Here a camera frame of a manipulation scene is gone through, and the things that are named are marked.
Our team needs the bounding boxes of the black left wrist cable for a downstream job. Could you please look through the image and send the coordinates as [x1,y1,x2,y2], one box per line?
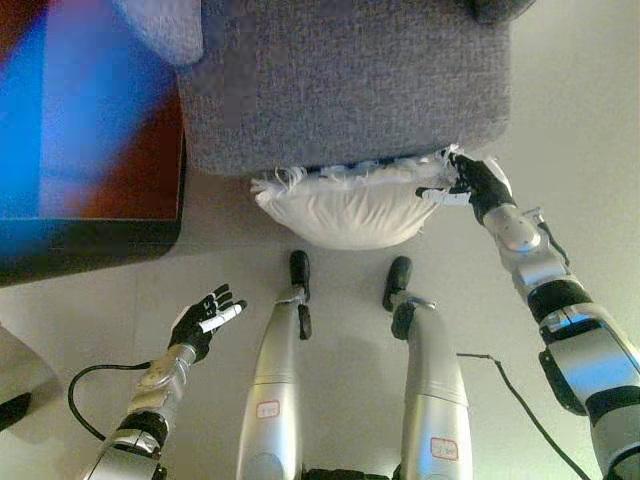
[67,361,153,441]

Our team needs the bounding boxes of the black braided floor cable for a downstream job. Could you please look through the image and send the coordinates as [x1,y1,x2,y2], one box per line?
[456,351,593,480]

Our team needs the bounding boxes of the silver right robot leg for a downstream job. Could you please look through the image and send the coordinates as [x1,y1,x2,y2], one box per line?
[381,255,474,480]

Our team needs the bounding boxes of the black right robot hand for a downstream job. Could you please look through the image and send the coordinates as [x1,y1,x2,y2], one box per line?
[415,152,517,226]

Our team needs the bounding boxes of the grey fabric sofa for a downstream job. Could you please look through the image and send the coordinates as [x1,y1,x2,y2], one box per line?
[178,0,513,179]

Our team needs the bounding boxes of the dark glossy coffee table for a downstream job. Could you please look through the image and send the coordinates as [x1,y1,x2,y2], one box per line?
[0,0,188,288]

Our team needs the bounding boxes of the white fringed pillow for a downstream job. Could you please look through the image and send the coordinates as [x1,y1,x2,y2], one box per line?
[249,143,498,251]

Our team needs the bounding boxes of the silver left robot leg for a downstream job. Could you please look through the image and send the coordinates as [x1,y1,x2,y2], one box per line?
[234,249,314,480]

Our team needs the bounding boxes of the light grey cushion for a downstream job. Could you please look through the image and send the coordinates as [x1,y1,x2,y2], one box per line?
[112,0,206,67]

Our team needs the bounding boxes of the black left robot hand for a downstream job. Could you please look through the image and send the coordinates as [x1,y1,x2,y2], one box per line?
[167,283,248,363]

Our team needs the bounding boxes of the silver robot leg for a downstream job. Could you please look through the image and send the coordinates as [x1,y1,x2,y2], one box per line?
[381,255,474,480]
[234,249,314,480]

